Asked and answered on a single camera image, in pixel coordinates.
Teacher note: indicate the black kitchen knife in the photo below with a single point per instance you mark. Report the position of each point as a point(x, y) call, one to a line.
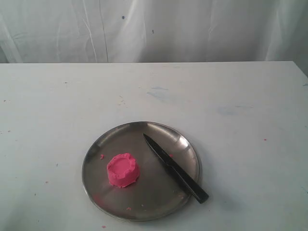
point(176, 172)

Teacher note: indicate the round stainless steel plate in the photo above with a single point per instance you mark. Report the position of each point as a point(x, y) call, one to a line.
point(155, 194)

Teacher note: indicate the white backdrop curtain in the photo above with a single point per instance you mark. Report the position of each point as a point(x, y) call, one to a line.
point(111, 31)

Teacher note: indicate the pink dough lump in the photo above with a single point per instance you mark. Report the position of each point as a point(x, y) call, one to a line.
point(123, 170)

